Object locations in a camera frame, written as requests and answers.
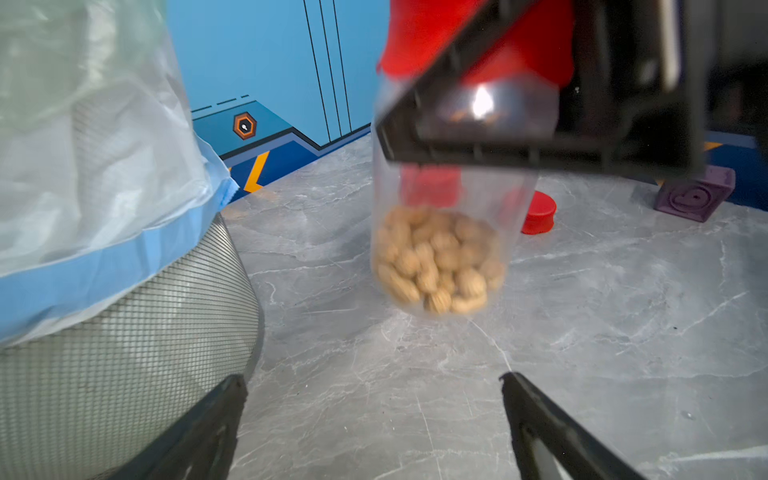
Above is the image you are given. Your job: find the peanut jar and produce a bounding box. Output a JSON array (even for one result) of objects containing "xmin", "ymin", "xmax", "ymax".
[{"xmin": 371, "ymin": 75, "xmax": 559, "ymax": 317}]

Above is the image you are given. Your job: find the red lid of front jar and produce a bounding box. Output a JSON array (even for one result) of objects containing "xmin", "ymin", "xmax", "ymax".
[{"xmin": 521, "ymin": 191, "xmax": 557, "ymax": 236}]

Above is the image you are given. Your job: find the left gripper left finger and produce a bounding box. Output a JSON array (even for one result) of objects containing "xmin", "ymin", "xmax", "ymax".
[{"xmin": 108, "ymin": 374, "xmax": 248, "ymax": 479}]

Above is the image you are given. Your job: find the grey mesh trash bin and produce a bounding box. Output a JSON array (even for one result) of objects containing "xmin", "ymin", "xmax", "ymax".
[{"xmin": 1, "ymin": 217, "xmax": 265, "ymax": 479}]

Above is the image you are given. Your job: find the purple block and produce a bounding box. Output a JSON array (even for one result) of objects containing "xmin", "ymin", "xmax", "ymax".
[{"xmin": 654, "ymin": 166, "xmax": 736, "ymax": 223}]

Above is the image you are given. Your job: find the red lid of jar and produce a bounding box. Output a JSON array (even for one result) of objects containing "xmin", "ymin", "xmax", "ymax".
[
  {"xmin": 377, "ymin": 0, "xmax": 574, "ymax": 88},
  {"xmin": 521, "ymin": 191, "xmax": 557, "ymax": 236}
]

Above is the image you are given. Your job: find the translucent green bin liner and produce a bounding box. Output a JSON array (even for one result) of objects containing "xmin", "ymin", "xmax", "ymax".
[{"xmin": 1, "ymin": 1, "xmax": 238, "ymax": 345}]

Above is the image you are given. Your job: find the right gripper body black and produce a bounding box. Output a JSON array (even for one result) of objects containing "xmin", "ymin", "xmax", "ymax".
[{"xmin": 569, "ymin": 1, "xmax": 767, "ymax": 177}]

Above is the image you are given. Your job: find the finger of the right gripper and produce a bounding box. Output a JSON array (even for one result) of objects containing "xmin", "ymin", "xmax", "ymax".
[{"xmin": 375, "ymin": 1, "xmax": 583, "ymax": 165}]

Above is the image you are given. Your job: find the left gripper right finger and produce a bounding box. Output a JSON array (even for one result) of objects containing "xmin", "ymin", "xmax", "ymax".
[{"xmin": 500, "ymin": 372, "xmax": 643, "ymax": 480}]

